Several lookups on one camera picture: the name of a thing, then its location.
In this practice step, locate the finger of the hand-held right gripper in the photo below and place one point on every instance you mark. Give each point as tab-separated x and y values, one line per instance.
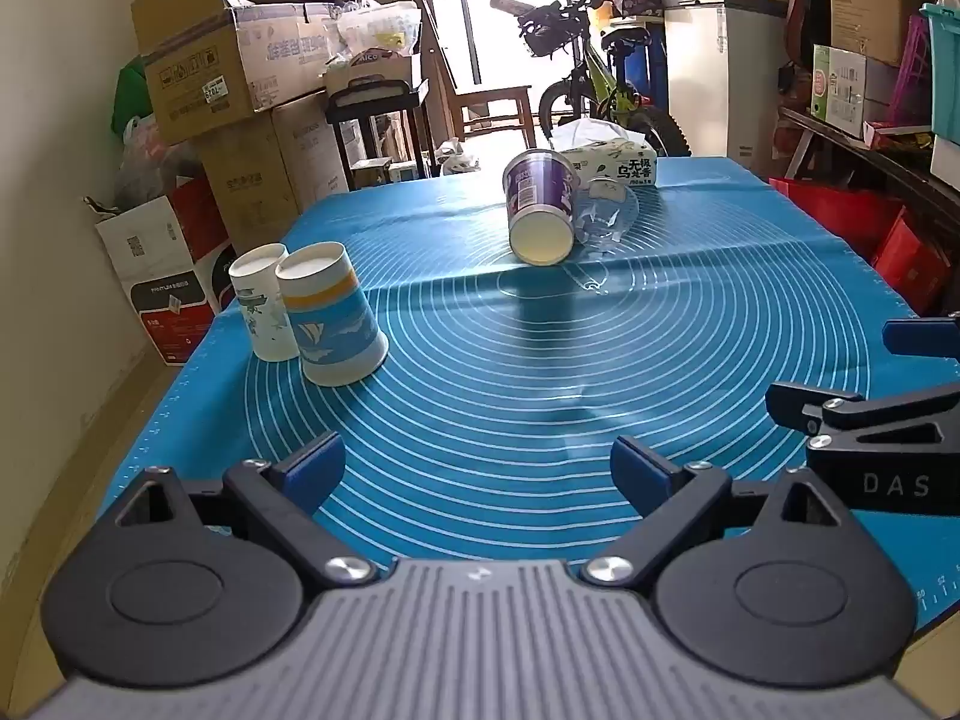
870	414
926	339

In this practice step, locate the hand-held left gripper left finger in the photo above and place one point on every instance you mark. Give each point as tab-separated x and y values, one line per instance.
319	467

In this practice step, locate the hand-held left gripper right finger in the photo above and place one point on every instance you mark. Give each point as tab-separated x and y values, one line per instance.
637	474

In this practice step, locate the purple paper cup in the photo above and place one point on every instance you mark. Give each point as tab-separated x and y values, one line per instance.
534	199

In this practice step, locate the blue sailboat paper cup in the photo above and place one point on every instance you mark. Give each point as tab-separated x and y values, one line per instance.
335	322

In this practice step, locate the white floral paper cup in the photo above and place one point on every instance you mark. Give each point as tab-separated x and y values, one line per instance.
260	307

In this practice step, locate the clear plastic cup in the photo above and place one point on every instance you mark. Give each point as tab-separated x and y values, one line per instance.
606	214

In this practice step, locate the red gift box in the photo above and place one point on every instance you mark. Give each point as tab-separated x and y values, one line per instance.
911	264

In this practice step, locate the dark side table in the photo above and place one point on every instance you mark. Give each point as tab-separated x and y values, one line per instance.
885	165

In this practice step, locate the blue silicone mat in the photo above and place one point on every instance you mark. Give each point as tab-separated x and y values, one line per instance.
487	367

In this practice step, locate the white and red box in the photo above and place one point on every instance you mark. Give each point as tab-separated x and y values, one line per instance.
161	289

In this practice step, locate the green and white box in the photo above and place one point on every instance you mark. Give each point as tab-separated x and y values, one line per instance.
844	90

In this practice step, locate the teal plastic crate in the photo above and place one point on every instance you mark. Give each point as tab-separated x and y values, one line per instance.
943	75

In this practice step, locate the pink plastic basket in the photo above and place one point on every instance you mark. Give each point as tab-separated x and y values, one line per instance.
915	60

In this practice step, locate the plain brown cardboard box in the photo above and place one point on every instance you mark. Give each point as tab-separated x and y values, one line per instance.
251	184

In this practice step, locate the tissue box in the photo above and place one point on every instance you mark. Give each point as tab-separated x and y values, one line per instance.
615	163

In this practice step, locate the white chest freezer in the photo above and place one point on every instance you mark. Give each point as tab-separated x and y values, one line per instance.
712	82

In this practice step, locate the tall cardboard box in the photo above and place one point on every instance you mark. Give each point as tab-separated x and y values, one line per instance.
877	0

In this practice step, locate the black stool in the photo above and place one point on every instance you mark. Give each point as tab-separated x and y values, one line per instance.
375	101

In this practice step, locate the wooden chair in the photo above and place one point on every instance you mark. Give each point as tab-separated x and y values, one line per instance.
491	109

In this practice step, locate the green bicycle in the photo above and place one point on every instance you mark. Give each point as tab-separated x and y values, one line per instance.
592	75

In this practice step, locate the large printed cardboard box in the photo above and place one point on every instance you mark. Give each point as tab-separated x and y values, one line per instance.
210	64

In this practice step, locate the green bag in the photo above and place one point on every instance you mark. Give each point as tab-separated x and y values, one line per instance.
129	94

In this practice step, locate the clear plastic bags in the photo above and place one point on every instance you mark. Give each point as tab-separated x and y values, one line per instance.
379	22

